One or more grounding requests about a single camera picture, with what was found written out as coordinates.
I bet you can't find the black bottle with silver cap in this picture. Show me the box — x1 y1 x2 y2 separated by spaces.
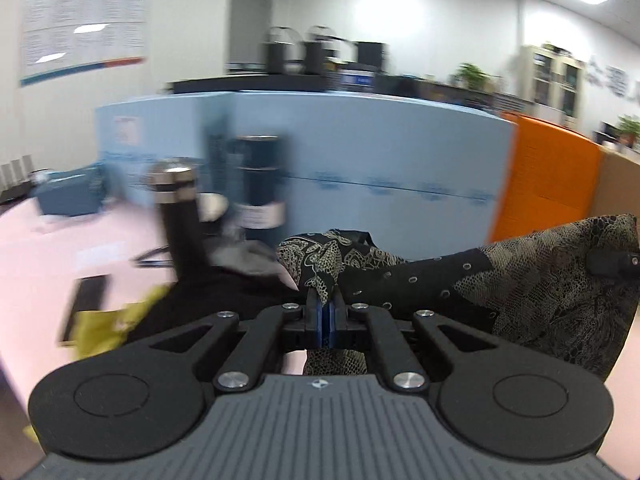
147 159 212 282

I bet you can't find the grey cloth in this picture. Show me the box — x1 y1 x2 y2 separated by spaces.
197 192 282 279

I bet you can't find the black machine with handle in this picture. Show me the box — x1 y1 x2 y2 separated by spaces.
302 25 342 74
262 25 301 74

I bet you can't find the green potted plant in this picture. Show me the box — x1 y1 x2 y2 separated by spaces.
452 62 494 92
615 115 640 149

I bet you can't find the light blue cardboard box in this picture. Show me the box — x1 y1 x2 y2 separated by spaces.
95 91 519 261

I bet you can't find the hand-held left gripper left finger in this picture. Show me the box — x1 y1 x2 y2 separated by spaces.
150 287 326 394

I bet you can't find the black phone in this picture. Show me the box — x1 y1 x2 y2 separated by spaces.
60 275 109 346

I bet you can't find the orange printed box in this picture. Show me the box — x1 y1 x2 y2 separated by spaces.
487 112 609 244

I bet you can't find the black cloth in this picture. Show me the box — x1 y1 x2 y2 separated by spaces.
122 265 307 347

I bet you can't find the wall poster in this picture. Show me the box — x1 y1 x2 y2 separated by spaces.
20 0 153 87

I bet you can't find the black olive lace-print garment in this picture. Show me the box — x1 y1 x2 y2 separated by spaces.
276 214 640 383

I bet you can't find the yellow-green cloth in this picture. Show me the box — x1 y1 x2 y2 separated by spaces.
72 284 171 361

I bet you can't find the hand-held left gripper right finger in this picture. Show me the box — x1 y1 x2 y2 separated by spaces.
325 289 502 394

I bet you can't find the brown cardboard box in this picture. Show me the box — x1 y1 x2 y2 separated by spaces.
590 147 640 222

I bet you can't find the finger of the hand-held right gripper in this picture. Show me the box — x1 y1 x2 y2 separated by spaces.
587 248 640 277

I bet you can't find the dark blue labelled container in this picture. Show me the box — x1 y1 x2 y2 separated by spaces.
227 134 289 232

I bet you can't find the small blue box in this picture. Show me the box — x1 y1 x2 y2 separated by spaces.
32 167 106 217

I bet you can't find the black monitor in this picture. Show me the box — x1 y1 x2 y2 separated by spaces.
355 41 389 69

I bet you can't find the beige cabinet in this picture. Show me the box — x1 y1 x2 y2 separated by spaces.
517 45 586 129

